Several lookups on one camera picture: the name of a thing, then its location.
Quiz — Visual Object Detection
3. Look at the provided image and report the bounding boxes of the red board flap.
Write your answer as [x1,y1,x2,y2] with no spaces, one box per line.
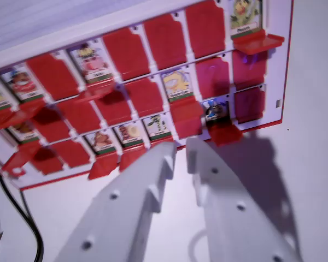
[231,28,286,55]
[231,50,269,90]

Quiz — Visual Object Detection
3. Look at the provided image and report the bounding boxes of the red and white game board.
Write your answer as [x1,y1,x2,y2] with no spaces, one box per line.
[0,0,295,192]

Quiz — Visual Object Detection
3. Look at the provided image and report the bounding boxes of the green bird picture card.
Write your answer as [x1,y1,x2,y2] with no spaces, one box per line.
[229,0,264,38]

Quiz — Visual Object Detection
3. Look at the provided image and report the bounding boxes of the thin black cable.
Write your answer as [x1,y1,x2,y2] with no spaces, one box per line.
[19,190,35,222]

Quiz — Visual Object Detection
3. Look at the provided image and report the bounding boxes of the thick black cable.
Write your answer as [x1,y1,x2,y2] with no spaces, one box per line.
[0,171,45,262]

